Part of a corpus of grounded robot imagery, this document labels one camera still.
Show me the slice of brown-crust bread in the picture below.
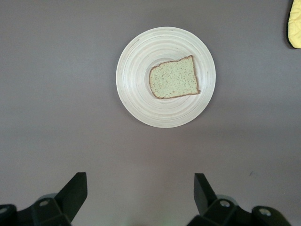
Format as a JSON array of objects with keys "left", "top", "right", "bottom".
[{"left": 149, "top": 55, "right": 201, "bottom": 99}]

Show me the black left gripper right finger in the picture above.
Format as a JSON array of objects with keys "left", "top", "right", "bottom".
[{"left": 187, "top": 173, "right": 290, "bottom": 226}]

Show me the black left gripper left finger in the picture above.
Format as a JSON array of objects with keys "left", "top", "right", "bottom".
[{"left": 0, "top": 172, "right": 88, "bottom": 226}]

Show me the yellow quilted oven mitt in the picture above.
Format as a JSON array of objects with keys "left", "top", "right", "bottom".
[{"left": 285, "top": 0, "right": 301, "bottom": 49}]

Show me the round light wooden plate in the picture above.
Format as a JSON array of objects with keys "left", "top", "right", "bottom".
[{"left": 116, "top": 26, "right": 216, "bottom": 129}]

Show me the brown table cover sheet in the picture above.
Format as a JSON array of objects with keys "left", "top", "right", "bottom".
[{"left": 0, "top": 0, "right": 301, "bottom": 226}]

